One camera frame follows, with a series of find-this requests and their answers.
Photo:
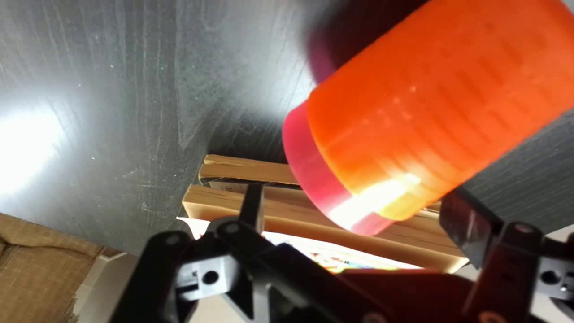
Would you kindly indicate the orange plastic cup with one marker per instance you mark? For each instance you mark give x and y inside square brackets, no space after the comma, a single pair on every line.
[429,105]

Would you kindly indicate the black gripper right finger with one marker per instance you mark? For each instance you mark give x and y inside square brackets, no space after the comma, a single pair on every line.
[513,221]

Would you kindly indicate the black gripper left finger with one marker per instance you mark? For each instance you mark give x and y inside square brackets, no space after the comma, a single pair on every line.
[264,282]

